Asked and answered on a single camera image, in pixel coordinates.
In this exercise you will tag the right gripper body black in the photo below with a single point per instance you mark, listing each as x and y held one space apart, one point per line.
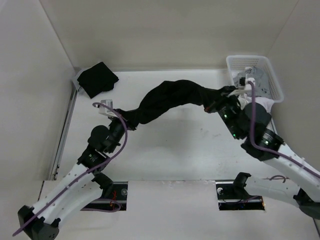
225 104

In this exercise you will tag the white plastic basket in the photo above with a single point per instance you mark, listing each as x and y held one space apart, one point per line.
238 63

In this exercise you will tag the folded black tank top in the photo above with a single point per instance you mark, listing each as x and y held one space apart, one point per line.
97 79

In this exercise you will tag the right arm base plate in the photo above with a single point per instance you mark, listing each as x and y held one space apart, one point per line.
229 199

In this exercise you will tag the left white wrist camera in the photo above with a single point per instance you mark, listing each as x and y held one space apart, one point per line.
105 108

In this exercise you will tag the white tank top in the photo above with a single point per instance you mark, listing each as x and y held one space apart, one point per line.
263 101

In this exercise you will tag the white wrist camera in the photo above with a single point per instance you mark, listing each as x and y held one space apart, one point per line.
105 108
246 84

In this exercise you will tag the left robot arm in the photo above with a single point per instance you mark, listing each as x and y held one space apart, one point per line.
84 184

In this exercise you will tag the black tank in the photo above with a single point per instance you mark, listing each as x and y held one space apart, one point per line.
97 79
171 94

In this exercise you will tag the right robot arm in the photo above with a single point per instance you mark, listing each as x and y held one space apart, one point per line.
250 124

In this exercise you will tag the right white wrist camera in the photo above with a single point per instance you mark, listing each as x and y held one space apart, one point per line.
246 84

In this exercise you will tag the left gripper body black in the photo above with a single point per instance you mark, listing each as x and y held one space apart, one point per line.
118 129

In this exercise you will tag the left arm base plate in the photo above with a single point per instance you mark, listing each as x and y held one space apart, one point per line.
121 193

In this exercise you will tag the grey tank top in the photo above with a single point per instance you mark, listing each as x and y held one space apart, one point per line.
262 88

